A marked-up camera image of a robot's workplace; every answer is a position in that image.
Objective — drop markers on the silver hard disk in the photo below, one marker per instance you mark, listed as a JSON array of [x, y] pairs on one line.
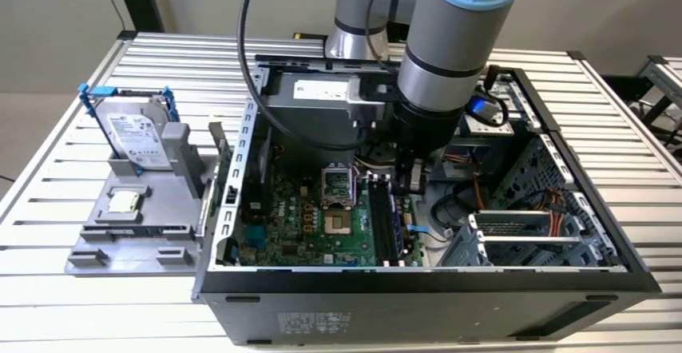
[[134, 133]]

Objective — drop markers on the grey power supply box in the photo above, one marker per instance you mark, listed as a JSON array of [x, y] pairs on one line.
[[309, 117]]

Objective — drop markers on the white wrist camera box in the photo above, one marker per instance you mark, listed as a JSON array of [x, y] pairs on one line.
[[493, 113]]

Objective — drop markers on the blue disk carrier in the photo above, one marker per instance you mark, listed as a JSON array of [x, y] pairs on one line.
[[102, 90]]

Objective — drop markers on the blue RAM stick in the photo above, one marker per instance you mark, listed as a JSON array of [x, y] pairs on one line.
[[400, 229]]

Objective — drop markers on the black frame post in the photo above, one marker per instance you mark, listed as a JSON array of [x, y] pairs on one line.
[[141, 1]]

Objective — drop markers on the metal table with black legs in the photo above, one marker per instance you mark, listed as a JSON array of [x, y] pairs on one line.
[[664, 69]]

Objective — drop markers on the graphics card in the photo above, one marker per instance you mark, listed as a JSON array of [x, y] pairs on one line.
[[224, 145]]

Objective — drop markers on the metal disk bay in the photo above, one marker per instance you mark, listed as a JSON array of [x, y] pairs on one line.
[[528, 240]]

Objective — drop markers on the black open PC case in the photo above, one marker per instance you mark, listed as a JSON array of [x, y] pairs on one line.
[[373, 313]]

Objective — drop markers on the black case fan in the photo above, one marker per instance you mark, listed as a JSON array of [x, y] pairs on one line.
[[258, 199]]

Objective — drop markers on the silver CPU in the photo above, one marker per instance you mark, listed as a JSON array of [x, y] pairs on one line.
[[124, 202]]

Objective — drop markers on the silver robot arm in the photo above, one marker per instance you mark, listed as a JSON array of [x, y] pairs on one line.
[[453, 49]]

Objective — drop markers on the CPU socket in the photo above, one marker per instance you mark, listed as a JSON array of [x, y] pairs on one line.
[[340, 222]]

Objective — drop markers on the metal drive cage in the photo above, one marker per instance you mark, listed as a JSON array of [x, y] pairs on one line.
[[496, 129]]

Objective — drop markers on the yellow tipped plug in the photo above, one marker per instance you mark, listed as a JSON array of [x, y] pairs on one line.
[[298, 36]]

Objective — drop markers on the green motherboard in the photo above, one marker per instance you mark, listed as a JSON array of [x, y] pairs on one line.
[[298, 245]]

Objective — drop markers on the grey parts rack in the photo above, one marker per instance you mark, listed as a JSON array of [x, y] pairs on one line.
[[161, 209]]

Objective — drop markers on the black RAM slot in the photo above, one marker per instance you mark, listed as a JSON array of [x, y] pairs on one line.
[[384, 221], [390, 225], [377, 221]]

